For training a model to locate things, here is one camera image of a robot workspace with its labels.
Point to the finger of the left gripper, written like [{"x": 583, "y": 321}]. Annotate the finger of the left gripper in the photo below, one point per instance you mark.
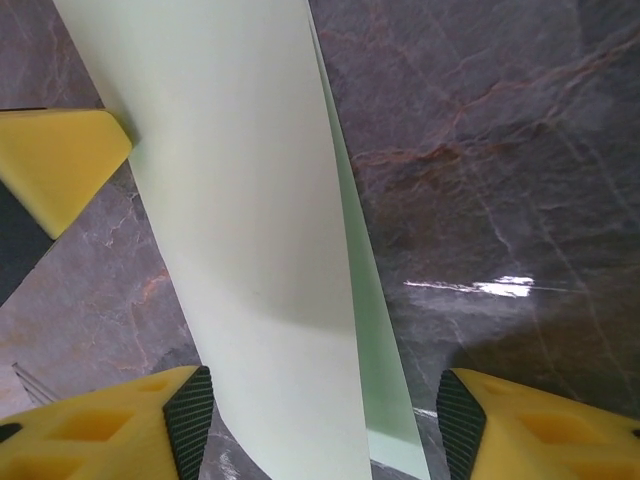
[{"x": 55, "y": 160}]

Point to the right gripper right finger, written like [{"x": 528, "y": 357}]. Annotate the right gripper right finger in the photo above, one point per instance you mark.
[{"x": 560, "y": 435}]

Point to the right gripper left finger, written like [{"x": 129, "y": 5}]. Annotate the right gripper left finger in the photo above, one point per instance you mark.
[{"x": 85, "y": 435}]

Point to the light green paper sheet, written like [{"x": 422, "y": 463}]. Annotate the light green paper sheet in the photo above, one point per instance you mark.
[{"x": 240, "y": 200}]

